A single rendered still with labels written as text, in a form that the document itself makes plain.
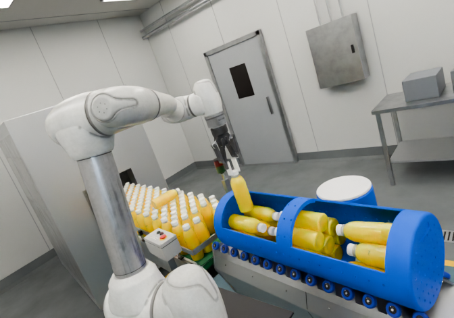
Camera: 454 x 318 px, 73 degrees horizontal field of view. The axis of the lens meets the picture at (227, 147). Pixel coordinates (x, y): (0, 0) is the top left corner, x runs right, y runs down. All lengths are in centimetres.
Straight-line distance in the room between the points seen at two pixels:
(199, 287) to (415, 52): 389
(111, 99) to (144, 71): 580
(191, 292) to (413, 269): 60
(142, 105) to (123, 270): 49
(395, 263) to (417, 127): 369
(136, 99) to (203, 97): 52
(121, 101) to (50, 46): 515
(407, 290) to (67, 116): 103
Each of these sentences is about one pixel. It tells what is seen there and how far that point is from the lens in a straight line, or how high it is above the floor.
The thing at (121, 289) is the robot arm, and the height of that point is 131.
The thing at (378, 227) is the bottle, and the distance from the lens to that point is 111.
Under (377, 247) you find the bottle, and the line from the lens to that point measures 110.
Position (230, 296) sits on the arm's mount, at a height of 101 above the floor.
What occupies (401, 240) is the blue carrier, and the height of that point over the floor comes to 121.
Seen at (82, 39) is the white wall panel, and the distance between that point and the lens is 620.
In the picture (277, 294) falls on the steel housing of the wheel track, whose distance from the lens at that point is 148.
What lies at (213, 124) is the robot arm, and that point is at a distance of 135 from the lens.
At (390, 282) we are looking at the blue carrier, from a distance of 104.
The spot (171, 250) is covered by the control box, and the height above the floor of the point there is 104.
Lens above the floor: 180
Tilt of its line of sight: 13 degrees down
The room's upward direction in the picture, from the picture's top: 19 degrees counter-clockwise
